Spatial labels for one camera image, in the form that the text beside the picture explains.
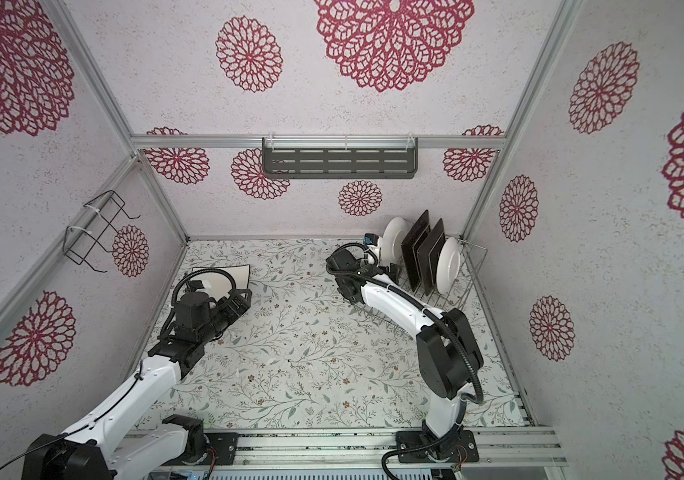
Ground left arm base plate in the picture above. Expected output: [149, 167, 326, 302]
[152, 430, 240, 467]

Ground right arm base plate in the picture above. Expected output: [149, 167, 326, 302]
[395, 429, 480, 464]

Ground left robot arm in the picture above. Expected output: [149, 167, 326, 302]
[22, 289, 252, 479]

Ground large black square plate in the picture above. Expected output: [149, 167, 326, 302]
[401, 210, 431, 290]

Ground grey wall shelf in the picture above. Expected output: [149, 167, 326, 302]
[261, 137, 419, 180]

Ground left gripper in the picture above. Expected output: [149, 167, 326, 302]
[200, 288, 252, 345]

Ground white round plate front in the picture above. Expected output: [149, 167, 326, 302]
[435, 237, 461, 295]

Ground white square plate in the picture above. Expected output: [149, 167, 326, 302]
[189, 264, 251, 300]

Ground black plate with gold rim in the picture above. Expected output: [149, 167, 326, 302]
[417, 219, 446, 295]

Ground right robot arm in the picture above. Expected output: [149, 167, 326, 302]
[326, 243, 485, 459]

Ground black wire wall basket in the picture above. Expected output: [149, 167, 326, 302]
[61, 189, 140, 274]

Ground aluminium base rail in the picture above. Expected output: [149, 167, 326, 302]
[121, 427, 568, 472]

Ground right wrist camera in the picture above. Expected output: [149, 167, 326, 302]
[364, 233, 380, 252]

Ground wire dish rack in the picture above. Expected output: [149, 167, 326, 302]
[343, 236, 497, 359]

